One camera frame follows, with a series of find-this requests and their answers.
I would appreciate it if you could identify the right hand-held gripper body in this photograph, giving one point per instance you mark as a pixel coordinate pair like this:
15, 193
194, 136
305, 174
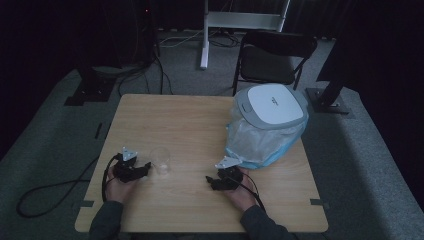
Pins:
229, 175

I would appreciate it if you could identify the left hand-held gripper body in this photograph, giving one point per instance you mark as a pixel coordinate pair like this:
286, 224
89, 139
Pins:
126, 168

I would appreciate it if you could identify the clear plastic cup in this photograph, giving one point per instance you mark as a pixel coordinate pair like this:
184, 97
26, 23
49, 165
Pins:
161, 161

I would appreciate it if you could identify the person's left hand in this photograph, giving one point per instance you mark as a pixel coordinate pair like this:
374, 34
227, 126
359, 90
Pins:
117, 189

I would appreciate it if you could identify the person's right hand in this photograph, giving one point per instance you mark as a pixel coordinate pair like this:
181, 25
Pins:
242, 196

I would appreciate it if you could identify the translucent blue trash bag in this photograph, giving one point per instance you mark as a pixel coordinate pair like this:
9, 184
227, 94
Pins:
263, 143

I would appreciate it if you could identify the trash can with white lid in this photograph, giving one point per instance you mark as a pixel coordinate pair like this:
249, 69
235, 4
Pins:
273, 105

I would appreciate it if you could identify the grey tape strip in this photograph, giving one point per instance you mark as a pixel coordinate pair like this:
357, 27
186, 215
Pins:
316, 202

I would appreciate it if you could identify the black folding chair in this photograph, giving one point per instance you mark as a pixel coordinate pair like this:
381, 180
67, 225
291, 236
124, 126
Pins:
271, 61

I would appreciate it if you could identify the white metal stand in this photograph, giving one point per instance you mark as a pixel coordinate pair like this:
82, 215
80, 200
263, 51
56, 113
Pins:
233, 20

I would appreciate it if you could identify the black stand with base plate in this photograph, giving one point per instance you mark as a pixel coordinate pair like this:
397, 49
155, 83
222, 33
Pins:
328, 98
91, 88

